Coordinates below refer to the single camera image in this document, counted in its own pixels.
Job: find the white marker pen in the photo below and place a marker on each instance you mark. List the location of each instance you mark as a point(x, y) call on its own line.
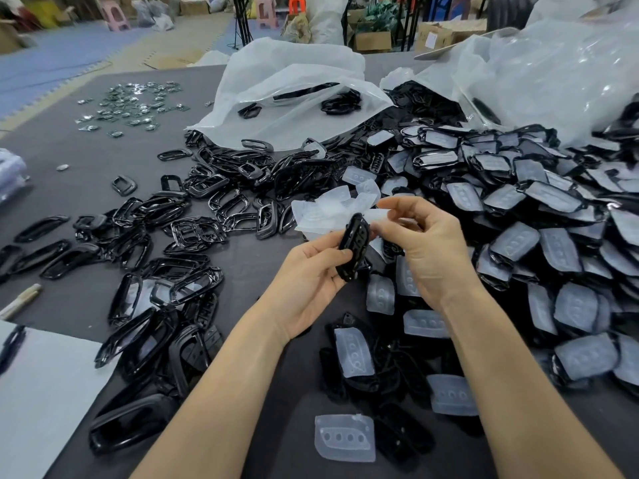
point(21, 300)

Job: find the white paper sheet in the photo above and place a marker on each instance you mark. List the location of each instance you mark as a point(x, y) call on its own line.
point(45, 394)

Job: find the closed cardboard box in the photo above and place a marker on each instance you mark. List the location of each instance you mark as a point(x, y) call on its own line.
point(439, 35)

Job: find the heap of loose translucent pads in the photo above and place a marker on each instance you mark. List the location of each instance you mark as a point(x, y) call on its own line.
point(329, 207)

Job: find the person's left forearm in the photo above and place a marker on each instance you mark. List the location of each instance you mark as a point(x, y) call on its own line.
point(224, 409)

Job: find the person's right thumb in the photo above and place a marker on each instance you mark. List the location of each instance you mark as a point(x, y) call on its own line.
point(397, 229)

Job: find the scatter of small silver parts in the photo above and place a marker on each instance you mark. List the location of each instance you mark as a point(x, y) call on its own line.
point(132, 104)

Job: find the beige crumpled bag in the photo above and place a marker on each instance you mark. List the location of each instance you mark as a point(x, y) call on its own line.
point(297, 28)

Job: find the pink plastic stool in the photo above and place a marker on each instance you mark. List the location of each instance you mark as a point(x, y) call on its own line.
point(267, 12)
point(116, 15)

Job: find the large clear plastic bag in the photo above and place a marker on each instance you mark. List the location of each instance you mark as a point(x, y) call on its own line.
point(549, 69)

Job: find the orange plastic stool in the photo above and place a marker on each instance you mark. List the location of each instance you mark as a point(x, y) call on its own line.
point(297, 4)

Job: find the crumpled clear plastic bags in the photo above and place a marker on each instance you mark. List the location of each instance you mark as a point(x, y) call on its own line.
point(152, 15)

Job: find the person's left hand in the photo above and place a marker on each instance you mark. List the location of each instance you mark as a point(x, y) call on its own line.
point(299, 289)

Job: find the person's right forearm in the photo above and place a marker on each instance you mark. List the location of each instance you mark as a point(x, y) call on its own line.
point(514, 394)

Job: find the black folding table legs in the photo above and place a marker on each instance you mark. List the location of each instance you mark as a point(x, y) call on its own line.
point(243, 22)

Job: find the translucent silicone button pad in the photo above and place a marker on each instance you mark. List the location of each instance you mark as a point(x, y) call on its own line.
point(380, 215)

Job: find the flat cardboard sheet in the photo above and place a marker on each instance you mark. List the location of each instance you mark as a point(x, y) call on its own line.
point(174, 58)

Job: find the heap of padded black shells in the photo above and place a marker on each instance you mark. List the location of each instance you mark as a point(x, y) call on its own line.
point(514, 194)

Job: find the black key fob shell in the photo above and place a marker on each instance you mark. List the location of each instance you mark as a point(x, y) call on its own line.
point(355, 244)

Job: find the person's left thumb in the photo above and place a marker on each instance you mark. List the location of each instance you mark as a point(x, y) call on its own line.
point(329, 260)

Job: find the tall white sack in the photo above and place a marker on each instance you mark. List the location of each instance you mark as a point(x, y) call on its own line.
point(324, 17)

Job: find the black pen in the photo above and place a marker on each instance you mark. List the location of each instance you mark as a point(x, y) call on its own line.
point(11, 346)

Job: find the white plastic bag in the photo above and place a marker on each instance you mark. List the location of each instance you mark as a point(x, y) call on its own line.
point(279, 69)

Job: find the small clear plastic bag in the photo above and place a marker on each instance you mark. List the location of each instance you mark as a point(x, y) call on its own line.
point(10, 174)

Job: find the small cardboard box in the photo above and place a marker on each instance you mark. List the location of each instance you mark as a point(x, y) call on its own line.
point(194, 5)

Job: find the person's right hand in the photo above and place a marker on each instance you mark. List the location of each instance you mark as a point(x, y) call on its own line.
point(434, 259)

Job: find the pile of black plastic frames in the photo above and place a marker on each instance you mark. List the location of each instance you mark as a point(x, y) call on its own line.
point(194, 234)

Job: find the open cardboard box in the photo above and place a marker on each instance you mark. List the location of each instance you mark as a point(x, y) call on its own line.
point(372, 40)

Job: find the purple plastic stool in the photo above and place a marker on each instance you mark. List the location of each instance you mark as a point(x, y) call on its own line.
point(459, 7)

